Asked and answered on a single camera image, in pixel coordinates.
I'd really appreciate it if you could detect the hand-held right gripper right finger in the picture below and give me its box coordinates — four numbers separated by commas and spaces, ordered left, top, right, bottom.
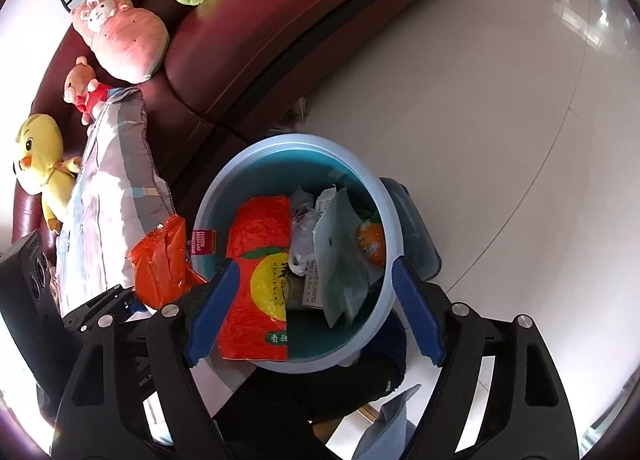
391, 256, 581, 460

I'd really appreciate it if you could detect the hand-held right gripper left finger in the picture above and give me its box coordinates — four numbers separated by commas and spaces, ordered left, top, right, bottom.
50, 257, 242, 460

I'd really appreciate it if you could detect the clear plastic bag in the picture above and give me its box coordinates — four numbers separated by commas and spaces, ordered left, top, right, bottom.
287, 185, 326, 277

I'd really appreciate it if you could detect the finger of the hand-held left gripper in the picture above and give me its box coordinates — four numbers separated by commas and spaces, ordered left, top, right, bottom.
62, 284, 153, 335

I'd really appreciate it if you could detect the grey blue cloth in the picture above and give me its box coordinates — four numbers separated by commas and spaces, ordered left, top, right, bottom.
352, 384, 423, 460

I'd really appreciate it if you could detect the red crinkled snack packet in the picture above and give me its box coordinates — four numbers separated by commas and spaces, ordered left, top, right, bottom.
217, 196, 293, 362

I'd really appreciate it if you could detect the dark red leather sofa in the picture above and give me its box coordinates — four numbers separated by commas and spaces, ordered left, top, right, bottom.
12, 0, 493, 245

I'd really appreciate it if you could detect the yellow chick plush toy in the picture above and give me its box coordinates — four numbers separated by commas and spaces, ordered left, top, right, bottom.
11, 114, 83, 233

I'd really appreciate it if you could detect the teddy bear plush red outfit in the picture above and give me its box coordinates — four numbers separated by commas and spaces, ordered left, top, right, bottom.
62, 56, 118, 125

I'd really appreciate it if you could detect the blue plastic bucket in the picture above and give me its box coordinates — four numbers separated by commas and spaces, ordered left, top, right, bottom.
191, 134, 405, 373

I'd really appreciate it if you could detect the pink plush toy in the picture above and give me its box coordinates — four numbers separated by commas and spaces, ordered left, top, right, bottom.
69, 0, 171, 85

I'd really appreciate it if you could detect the orange snack packet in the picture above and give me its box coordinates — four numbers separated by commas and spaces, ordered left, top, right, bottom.
127, 215, 208, 308

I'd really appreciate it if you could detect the checked pastel blanket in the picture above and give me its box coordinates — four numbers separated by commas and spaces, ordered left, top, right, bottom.
55, 87, 176, 315

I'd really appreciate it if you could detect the white green plastic wrapper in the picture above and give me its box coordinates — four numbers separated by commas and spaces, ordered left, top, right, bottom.
312, 187, 373, 328

